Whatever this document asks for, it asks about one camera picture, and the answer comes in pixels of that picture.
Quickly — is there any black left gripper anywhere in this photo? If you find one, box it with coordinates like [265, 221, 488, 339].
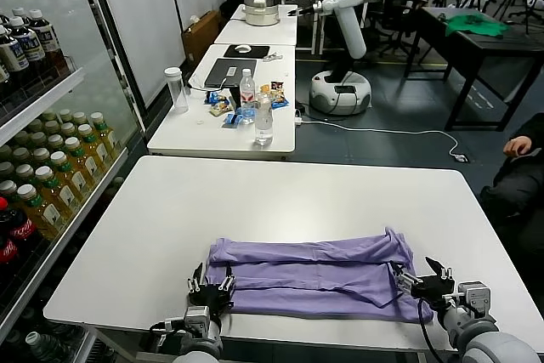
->
[188, 263, 237, 322]

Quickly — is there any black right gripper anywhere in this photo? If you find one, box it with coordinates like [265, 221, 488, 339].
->
[390, 256, 459, 309]

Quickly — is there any purple t-shirt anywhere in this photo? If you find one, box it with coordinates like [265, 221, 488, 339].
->
[207, 226, 434, 325]

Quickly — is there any person in black clothes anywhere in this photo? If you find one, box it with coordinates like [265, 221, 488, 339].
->
[479, 111, 544, 253]

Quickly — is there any bystander bare hand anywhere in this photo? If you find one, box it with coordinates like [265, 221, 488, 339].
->
[503, 136, 533, 158]

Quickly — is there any white rectangular table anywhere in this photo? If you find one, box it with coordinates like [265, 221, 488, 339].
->
[145, 43, 298, 156]
[229, 3, 298, 23]
[213, 20, 298, 46]

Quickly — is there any clear unlabelled water bottle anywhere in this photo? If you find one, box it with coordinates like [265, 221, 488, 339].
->
[253, 91, 274, 146]

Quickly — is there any cream snack pack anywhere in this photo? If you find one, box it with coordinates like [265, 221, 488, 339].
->
[208, 101, 234, 117]

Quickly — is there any clear bottle green label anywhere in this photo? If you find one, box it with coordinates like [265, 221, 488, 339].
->
[23, 331, 76, 363]

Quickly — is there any water bottle red label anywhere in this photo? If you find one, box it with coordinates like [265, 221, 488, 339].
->
[240, 67, 256, 110]

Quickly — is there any clear tumbler white lid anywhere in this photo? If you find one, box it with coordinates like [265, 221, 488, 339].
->
[164, 66, 190, 114]

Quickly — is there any cola bottle red label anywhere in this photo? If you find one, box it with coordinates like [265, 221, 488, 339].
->
[0, 196, 37, 253]
[0, 235, 20, 279]

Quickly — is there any black laptop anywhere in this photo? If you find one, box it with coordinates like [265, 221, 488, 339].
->
[204, 58, 258, 88]

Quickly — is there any black table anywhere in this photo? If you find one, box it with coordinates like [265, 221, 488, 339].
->
[403, 6, 544, 133]

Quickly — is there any black mouse pad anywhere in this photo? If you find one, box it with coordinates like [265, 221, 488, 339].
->
[223, 43, 271, 59]

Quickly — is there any brown cardboard box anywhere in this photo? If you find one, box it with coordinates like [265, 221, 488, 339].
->
[181, 10, 225, 67]

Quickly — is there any glass door drinks cabinet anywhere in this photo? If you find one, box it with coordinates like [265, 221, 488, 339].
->
[0, 0, 148, 363]

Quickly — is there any green cloth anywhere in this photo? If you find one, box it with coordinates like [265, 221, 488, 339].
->
[444, 14, 511, 38]

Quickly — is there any white humanoid robot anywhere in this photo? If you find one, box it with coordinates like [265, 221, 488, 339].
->
[288, 0, 388, 116]

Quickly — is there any metal steamer pot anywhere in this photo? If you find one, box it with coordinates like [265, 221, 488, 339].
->
[242, 0, 281, 27]

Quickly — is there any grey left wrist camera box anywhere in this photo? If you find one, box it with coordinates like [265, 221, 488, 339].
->
[182, 305, 213, 330]

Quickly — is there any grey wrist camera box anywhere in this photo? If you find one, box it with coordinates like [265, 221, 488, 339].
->
[182, 305, 213, 330]
[454, 281, 492, 317]

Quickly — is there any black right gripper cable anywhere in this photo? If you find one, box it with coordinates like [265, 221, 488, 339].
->
[416, 297, 443, 363]

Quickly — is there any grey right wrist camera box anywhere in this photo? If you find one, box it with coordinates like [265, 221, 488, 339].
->
[454, 281, 492, 317]

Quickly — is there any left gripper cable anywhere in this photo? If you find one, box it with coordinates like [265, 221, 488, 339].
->
[148, 319, 186, 345]

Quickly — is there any white floor cable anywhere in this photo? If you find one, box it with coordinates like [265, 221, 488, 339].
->
[297, 118, 464, 160]

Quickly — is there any white charging cable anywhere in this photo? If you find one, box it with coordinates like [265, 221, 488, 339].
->
[186, 76, 230, 93]

